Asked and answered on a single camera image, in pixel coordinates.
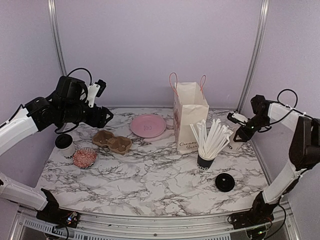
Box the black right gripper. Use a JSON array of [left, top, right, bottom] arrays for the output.
[[233, 114, 270, 142]]

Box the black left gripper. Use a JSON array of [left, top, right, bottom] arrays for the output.
[[60, 101, 114, 128]]

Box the brown cardboard cup carrier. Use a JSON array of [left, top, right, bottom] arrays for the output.
[[92, 130, 132, 155]]

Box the black plastic cup lid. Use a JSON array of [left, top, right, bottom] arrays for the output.
[[215, 173, 235, 193]]

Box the white paper takeout bag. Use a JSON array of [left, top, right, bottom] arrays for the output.
[[169, 72, 209, 154]]

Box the white paper coffee cup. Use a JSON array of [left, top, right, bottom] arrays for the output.
[[59, 142, 76, 161]]

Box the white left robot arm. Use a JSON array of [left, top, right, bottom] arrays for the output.
[[0, 74, 114, 223]]

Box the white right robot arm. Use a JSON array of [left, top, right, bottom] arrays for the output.
[[227, 94, 320, 224]]

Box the bundle of white wrapped straws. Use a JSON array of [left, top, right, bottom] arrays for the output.
[[189, 118, 234, 161]]

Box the red patterned small bowl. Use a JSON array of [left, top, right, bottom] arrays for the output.
[[72, 147, 97, 169]]

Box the black cup holding straws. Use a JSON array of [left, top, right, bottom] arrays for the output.
[[197, 153, 215, 171]]

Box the pink round plate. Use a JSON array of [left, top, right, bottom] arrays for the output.
[[130, 114, 167, 138]]

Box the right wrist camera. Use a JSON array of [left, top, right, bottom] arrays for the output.
[[227, 112, 249, 126]]

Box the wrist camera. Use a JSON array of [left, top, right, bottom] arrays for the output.
[[86, 79, 107, 108], [227, 112, 249, 126]]

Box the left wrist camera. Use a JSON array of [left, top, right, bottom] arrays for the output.
[[86, 79, 107, 108]]

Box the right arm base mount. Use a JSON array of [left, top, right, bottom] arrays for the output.
[[228, 210, 275, 230]]

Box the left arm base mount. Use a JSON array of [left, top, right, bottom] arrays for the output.
[[36, 188, 80, 228]]

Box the left aluminium frame post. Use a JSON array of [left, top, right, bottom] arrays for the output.
[[47, 0, 67, 76]]

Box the aluminium frame post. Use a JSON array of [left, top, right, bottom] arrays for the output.
[[47, 0, 67, 76], [236, 0, 270, 113]]

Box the aluminium front rail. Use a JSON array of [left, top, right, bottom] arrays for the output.
[[8, 203, 301, 240]]

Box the right aluminium frame post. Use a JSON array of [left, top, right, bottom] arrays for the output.
[[236, 0, 270, 113]]

